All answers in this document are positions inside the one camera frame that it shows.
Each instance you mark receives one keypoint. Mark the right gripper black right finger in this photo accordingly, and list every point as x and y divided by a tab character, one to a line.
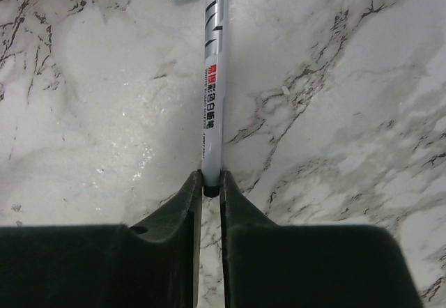
269	265

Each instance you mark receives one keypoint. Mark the white whiteboard marker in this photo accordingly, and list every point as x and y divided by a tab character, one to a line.
216	28

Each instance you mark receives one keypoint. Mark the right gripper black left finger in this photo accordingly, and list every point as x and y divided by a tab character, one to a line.
154	263

